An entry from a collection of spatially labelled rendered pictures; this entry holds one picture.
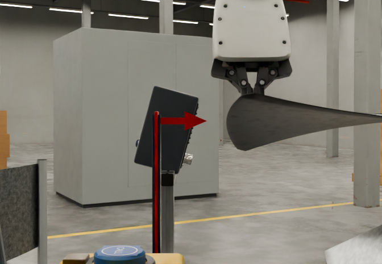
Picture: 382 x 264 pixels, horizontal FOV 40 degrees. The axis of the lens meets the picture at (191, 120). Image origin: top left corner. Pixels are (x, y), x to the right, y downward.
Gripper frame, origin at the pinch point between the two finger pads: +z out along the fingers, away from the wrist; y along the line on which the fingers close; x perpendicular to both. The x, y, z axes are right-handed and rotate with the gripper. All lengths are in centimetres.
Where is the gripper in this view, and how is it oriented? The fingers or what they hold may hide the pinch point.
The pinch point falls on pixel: (252, 104)
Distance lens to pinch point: 68.8
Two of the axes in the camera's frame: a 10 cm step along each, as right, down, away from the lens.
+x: 0.0, 2.8, 9.6
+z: 0.1, 9.6, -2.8
